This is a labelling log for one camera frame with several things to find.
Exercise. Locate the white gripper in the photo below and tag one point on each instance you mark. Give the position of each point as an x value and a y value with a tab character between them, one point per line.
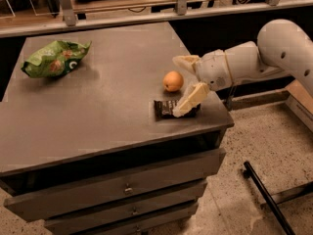
212	69

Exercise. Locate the orange fruit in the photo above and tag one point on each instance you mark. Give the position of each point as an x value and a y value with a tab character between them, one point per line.
173	81

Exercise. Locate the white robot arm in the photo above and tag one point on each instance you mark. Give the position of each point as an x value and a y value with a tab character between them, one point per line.
281	48

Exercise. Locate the chocolate rxbar wrapper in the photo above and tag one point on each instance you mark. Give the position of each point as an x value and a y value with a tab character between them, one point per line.
164	109

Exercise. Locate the black metal bar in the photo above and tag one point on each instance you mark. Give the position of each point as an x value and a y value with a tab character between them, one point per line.
250	172

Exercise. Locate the cardboard box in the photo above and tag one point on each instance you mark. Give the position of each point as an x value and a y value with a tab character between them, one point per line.
301	103

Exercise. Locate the grey drawer cabinet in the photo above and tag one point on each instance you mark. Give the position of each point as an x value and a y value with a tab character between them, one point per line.
87	154

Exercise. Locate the green chip bag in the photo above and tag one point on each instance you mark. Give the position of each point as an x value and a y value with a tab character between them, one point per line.
58	58

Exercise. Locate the metal railing frame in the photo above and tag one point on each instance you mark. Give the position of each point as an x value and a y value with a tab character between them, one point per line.
76	15

